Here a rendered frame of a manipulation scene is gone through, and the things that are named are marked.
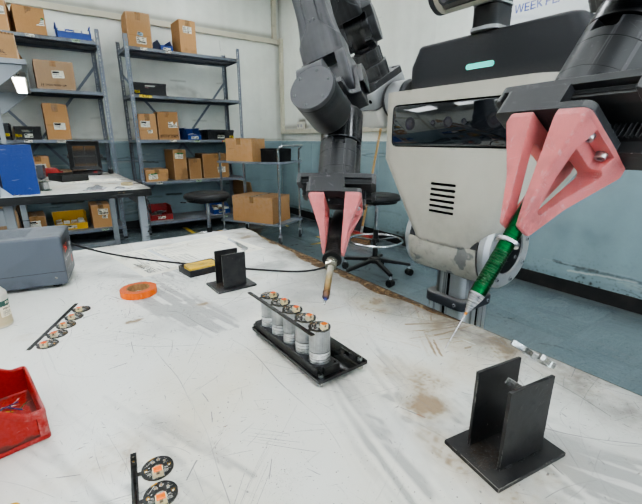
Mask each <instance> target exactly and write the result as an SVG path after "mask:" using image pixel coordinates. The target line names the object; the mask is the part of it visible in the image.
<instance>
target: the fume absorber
mask: <svg viewBox="0 0 642 504"><path fill-rule="evenodd" d="M66 145H67V151H68V155H67V158H68V159H69V164H70V169H71V170H72V172H78V173H86V174H88V175H102V173H103V172H106V171H103V170H84V169H102V163H101V158H103V154H100V149H99V143H98V141H66ZM73 170H74V171H73Z"/></svg>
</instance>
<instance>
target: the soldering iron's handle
mask: <svg viewBox="0 0 642 504"><path fill-rule="evenodd" d="M343 212H344V210H335V212H334V215H333V217H332V220H331V223H330V227H329V232H328V237H327V238H328V239H327V244H326V249H325V253H324V254H323V257H322V261H323V263H324V264H325V263H326V259H327V258H328V257H330V256H333V257H335V258H336V259H337V261H338V262H337V266H339V265H340V264H341V262H342V257H341V236H342V224H343Z"/></svg>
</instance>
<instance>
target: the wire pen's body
mask: <svg viewBox="0 0 642 504"><path fill-rule="evenodd" d="M524 198H525V196H524ZM524 198H523V200H524ZM523 200H522V202H521V204H520V206H519V207H518V209H517V211H516V212H515V214H514V216H513V217H512V219H511V221H510V223H509V224H508V226H507V228H506V229H505V231H504V233H503V234H502V235H498V236H497V237H496V240H497V241H498V243H497V245H496V247H495V249H494V250H493V252H492V254H491V255H490V257H489V259H488V260H487V262H486V264H485V266H484V267H483V269H482V271H481V272H480V274H479V276H478V277H477V279H476V281H475V282H474V284H473V286H472V287H471V289H470V290H473V291H475V292H477V293H479V294H481V295H482V296H484V297H486V295H487V293H488V292H489V290H490V288H491V287H492V285H493V283H494V282H495V281H494V280H496V278H497V275H499V273H500V270H502V268H503V266H504V264H505V263H506V261H507V259H508V258H509V255H510V254H511V253H512V251H513V249H518V248H519V247H520V244H519V243H518V241H519V239H520V237H521V235H522V232H521V231H520V230H519V229H518V228H517V227H516V223H517V220H518V216H519V213H520V210H521V207H522V203H523Z"/></svg>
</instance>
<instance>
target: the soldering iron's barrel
mask: <svg viewBox="0 0 642 504"><path fill-rule="evenodd" d="M337 262H338V261H337V259H336V258H335V257H333V256H330V257H328V258H327V259H326V263H325V268H326V269H327V273H326V278H325V284H324V290H323V295H322V298H324V297H327V298H328V299H329V296H330V290H331V283H332V277H333V270H336V268H337ZM328 299H327V300H328Z"/></svg>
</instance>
